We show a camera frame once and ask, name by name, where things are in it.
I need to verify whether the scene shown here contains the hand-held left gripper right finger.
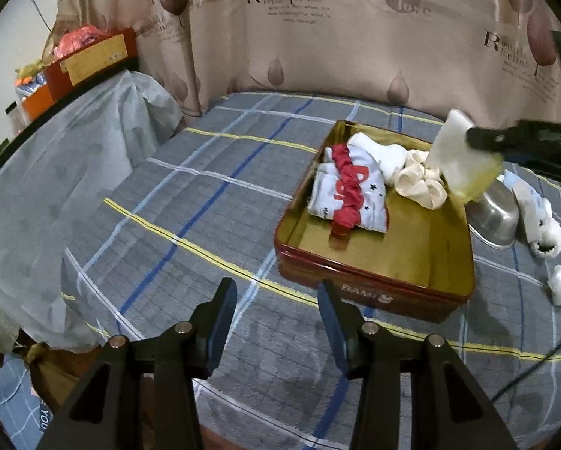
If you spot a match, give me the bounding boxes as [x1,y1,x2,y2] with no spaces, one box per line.
[318,279,520,450]

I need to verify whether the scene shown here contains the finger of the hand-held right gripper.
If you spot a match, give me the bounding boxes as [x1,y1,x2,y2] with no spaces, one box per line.
[465,122,525,155]

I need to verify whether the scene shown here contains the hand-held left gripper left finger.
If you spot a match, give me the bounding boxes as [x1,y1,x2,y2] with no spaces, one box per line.
[37,277,238,450]

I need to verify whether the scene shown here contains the white sock with yellow trim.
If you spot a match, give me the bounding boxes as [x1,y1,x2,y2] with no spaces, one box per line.
[423,109,503,204]

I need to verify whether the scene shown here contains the red tin box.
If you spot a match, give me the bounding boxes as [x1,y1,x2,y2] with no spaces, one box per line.
[274,120,476,324]

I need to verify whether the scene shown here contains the white and blue fluffy sock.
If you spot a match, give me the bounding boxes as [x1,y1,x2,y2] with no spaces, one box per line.
[503,171,561,258]

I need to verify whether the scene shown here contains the steel bowl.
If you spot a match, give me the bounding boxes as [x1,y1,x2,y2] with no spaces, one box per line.
[468,173,521,249]

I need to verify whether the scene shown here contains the cream scrunchie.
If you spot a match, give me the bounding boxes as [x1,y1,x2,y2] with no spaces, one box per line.
[393,149,449,210]

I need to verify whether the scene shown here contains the grey plaid bedsheet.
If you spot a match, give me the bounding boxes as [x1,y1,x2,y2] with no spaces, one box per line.
[60,91,561,450]

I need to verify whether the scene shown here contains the plain white sock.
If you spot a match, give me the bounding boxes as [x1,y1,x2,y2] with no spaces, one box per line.
[346,132,408,186]

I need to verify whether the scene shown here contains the white sock with red print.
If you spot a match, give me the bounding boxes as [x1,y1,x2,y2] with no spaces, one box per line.
[307,146,390,234]

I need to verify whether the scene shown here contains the small white sock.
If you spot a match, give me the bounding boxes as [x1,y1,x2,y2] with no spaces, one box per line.
[547,264,561,308]

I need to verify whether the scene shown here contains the red scrunchie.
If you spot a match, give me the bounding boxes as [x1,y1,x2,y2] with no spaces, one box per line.
[329,143,371,240]

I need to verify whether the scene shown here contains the brown bag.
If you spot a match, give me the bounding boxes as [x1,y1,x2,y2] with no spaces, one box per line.
[25,342,104,413]

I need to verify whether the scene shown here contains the beige leaf print curtain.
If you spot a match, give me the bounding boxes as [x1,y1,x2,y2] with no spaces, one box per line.
[58,0,561,125]

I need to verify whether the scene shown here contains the grey cover cloth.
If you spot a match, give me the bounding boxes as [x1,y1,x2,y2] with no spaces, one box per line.
[0,70,185,352]

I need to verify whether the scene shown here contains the blue grid cloth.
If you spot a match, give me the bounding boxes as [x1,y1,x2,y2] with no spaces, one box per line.
[0,354,58,448]

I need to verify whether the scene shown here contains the orange box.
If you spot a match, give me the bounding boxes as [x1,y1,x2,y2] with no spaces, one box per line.
[22,85,56,121]

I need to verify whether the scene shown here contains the red box with yellow label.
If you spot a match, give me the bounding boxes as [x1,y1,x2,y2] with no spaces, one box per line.
[43,28,138,104]

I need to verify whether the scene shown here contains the colourful packets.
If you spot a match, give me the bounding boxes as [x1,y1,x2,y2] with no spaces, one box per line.
[13,58,51,99]

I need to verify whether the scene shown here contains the red plastic packets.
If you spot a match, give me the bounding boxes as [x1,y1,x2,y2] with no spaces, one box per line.
[55,25,111,57]

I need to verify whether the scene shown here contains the thin dark cable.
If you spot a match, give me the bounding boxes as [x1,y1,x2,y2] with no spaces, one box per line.
[491,333,561,402]

